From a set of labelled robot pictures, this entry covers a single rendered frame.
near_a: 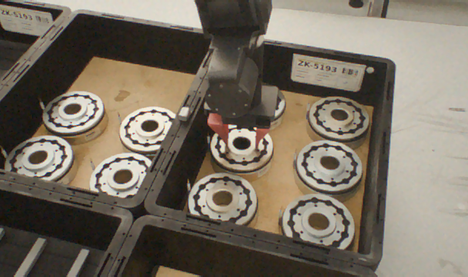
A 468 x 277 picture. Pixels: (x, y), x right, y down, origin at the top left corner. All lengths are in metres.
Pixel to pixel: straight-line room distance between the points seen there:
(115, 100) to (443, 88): 0.73
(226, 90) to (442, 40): 0.88
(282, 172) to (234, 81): 0.26
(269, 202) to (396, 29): 0.75
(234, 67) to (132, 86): 0.41
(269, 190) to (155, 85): 0.33
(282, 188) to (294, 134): 0.12
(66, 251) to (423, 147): 0.71
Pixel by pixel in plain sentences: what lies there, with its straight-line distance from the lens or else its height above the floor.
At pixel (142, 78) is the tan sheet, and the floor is 0.83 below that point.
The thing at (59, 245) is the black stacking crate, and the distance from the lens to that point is 0.74.
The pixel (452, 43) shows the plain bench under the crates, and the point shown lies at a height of 0.70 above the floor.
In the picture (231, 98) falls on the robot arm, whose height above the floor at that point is 1.05.
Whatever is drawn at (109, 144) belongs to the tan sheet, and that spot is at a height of 0.83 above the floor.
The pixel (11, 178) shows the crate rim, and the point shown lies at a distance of 0.71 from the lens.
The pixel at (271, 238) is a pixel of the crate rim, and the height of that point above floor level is 0.93.
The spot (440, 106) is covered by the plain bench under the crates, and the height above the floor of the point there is 0.70.
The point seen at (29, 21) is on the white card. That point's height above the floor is 0.89.
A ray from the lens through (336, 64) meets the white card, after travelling 0.86.
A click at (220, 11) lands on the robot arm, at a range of 0.59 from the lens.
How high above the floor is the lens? 1.44
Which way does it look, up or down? 48 degrees down
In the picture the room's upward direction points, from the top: straight up
